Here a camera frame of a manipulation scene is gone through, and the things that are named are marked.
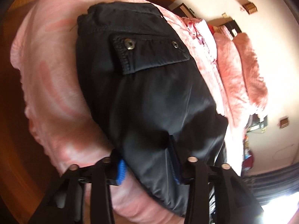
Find white pink striped cloth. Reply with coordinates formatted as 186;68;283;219
182;17;217;63

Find dark red cloth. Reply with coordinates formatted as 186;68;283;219
241;150;254;175

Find wooden wall switch plate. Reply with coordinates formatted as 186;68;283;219
279;117;289;128

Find folded pink quilt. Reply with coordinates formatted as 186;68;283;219
213;33;268;128

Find dark wooden headboard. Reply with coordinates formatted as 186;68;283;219
245;114;268;133

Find dark patterned curtain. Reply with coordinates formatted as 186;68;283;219
242;163;299;206

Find pink bed cover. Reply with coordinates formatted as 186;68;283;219
10;0;244;224

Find black pants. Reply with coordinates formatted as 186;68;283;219
76;2;228;216

